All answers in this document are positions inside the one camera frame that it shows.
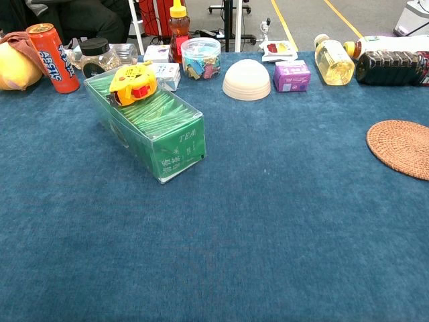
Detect yellow tape measure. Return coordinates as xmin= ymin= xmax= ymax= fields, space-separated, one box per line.
xmin=106 ymin=60 xmax=158 ymax=107

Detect clear box green tea bags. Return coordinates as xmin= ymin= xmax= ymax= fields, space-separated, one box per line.
xmin=83 ymin=68 xmax=206 ymax=184

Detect blue table cloth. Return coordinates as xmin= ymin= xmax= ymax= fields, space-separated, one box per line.
xmin=0 ymin=50 xmax=429 ymax=322

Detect upturned cream bowl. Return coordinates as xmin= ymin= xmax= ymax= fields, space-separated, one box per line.
xmin=222 ymin=58 xmax=271 ymax=101

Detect white blue milk carton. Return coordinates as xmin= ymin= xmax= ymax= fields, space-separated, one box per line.
xmin=137 ymin=61 xmax=182 ymax=92

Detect clear tub colourful clips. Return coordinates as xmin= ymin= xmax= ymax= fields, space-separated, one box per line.
xmin=180 ymin=37 xmax=222 ymax=81

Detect purple small box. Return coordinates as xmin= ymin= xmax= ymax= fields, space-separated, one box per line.
xmin=272 ymin=59 xmax=312 ymax=93

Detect small white purple carton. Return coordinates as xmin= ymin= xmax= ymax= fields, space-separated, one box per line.
xmin=143 ymin=44 xmax=172 ymax=64

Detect black power strip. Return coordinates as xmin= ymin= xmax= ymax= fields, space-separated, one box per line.
xmin=194 ymin=29 xmax=226 ymax=39

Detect white red snack packet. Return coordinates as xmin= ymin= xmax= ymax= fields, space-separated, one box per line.
xmin=261 ymin=40 xmax=299 ymax=63

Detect honey bottle yellow cap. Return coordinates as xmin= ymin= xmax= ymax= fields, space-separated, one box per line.
xmin=167 ymin=0 xmax=192 ymax=64

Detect white plug adapter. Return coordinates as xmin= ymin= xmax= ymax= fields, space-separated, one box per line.
xmin=259 ymin=17 xmax=271 ymax=43

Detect black wheeled stand base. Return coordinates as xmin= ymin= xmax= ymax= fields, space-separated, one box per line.
xmin=207 ymin=0 xmax=252 ymax=15

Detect yellow oil bottle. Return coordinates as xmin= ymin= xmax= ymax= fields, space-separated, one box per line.
xmin=314 ymin=33 xmax=355 ymax=87

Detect red bag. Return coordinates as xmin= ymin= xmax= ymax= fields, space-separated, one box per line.
xmin=137 ymin=0 xmax=177 ymax=38

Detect glass jar black lid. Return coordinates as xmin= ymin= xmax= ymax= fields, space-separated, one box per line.
xmin=79 ymin=37 xmax=122 ymax=80

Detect round rattan coaster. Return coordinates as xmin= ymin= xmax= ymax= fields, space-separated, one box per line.
xmin=365 ymin=119 xmax=429 ymax=182

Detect white red sneaker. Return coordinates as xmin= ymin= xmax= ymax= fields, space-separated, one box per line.
xmin=0 ymin=0 xmax=132 ymax=46

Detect orange Arctic Ocean soda can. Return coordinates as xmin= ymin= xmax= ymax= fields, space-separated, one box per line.
xmin=25 ymin=23 xmax=81 ymax=95

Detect dark drink bottle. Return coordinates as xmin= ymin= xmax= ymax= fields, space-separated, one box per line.
xmin=355 ymin=50 xmax=429 ymax=87

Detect yellow plush toy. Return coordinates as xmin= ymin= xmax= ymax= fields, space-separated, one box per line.
xmin=0 ymin=42 xmax=44 ymax=91

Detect brown cloth on plush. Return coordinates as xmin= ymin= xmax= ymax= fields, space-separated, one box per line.
xmin=0 ymin=31 xmax=46 ymax=76

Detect white appliance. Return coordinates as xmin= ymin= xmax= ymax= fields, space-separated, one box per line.
xmin=392 ymin=0 xmax=429 ymax=37

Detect white metal frame leg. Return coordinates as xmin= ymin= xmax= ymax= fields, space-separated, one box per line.
xmin=234 ymin=0 xmax=243 ymax=53
xmin=128 ymin=0 xmax=145 ymax=46

